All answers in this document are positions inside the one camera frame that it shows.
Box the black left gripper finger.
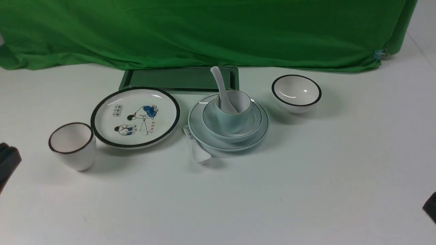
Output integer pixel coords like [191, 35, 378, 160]
[0, 143, 22, 193]

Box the pale blue ceramic spoon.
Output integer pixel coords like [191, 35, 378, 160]
[210, 66, 237, 114]

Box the pale blue plain plate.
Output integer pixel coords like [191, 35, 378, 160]
[187, 94, 270, 152]

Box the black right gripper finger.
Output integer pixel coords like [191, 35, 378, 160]
[422, 192, 436, 224]

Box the white cup with black rim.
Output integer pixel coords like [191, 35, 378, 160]
[48, 122, 96, 171]

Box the green backdrop cloth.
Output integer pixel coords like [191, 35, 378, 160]
[0, 0, 417, 73]

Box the pale blue cup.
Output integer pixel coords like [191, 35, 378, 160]
[215, 90, 253, 133]

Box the white plate with cartoon print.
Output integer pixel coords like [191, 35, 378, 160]
[90, 87, 181, 149]

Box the white bowl with black rim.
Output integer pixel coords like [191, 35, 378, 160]
[271, 75, 322, 114]

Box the dark green rectangular tray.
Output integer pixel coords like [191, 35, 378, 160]
[119, 67, 218, 93]

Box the blue binder clip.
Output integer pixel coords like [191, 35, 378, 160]
[373, 49, 390, 62]

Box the large pale blue bowl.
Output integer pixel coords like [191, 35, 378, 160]
[202, 100, 263, 143]

